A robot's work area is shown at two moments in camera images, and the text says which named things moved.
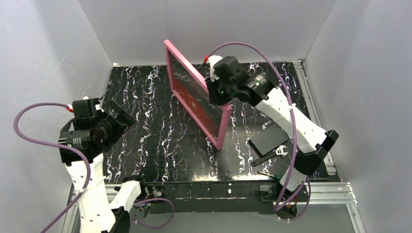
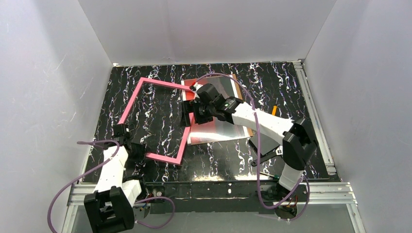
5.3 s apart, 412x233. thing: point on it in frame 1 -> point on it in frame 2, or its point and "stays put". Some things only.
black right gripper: x=214 y=91 -> x=188 y=112
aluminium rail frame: x=326 y=191 stays put
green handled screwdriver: x=275 y=176 stays put
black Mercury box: x=269 y=139 stays put
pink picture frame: x=191 y=87 -> x=178 y=160
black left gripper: x=119 y=118 -> x=121 y=132
